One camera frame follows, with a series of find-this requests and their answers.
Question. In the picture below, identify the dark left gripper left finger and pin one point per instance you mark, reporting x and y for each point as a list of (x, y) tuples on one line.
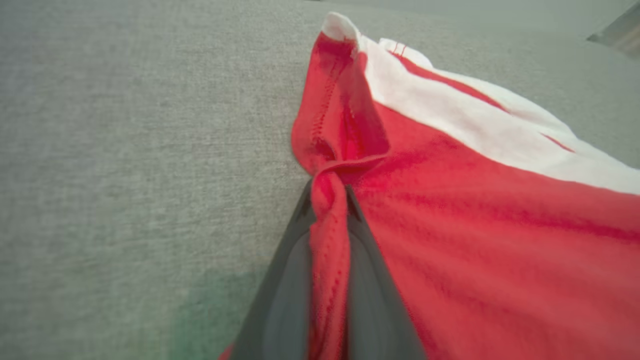
[(285, 300)]

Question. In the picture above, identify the grey fabric sofa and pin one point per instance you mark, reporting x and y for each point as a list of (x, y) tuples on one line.
[(125, 150)]

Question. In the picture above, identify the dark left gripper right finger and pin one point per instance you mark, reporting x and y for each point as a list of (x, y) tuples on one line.
[(372, 310)]

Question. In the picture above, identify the red and white shirt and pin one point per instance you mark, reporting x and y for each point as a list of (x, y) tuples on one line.
[(475, 225)]

